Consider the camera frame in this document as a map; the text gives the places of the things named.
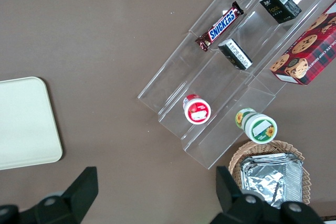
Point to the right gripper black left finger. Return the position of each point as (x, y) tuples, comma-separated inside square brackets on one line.
[(73, 203)]

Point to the Snickers chocolate bar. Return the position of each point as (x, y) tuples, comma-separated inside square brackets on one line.
[(220, 26)]

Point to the stacked aluminium foil containers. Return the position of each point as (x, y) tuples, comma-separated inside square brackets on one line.
[(267, 179)]

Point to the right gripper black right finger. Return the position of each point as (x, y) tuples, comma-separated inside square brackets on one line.
[(236, 208)]

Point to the red plaid cookie box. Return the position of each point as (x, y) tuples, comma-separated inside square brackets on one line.
[(312, 51)]

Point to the red lid yogurt cup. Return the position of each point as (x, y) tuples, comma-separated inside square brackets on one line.
[(197, 110)]

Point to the green sunflower yogurt cup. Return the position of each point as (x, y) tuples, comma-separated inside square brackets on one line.
[(260, 128)]

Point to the cream plastic serving tray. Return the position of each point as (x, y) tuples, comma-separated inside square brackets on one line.
[(26, 124)]

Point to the light wicker basket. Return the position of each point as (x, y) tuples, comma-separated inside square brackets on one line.
[(262, 146)]

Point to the clear acrylic stepped shelf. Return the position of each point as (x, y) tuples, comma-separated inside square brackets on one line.
[(228, 90)]

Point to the small black carton box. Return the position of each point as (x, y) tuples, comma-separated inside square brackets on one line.
[(235, 54), (279, 5)]

